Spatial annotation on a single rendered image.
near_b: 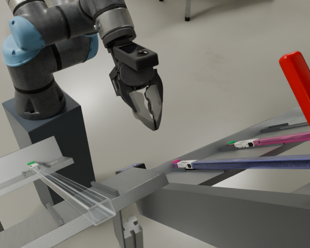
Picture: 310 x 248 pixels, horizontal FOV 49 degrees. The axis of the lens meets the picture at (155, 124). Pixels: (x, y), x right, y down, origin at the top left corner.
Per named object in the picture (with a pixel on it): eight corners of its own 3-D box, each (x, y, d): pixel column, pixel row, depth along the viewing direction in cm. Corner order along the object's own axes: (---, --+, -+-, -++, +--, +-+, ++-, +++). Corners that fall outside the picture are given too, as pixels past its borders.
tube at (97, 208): (30, 170, 65) (27, 165, 65) (37, 167, 66) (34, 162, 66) (95, 226, 19) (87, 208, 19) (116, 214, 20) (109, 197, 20)
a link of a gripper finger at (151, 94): (161, 128, 75) (146, 88, 75) (171, 124, 70) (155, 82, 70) (148, 132, 74) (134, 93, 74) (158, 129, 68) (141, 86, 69)
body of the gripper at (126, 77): (147, 89, 77) (129, 40, 77) (160, 80, 69) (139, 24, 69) (116, 100, 74) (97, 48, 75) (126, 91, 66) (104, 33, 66)
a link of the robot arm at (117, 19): (132, 4, 69) (94, 13, 66) (139, 25, 69) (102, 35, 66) (123, 20, 76) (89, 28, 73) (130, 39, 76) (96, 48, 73)
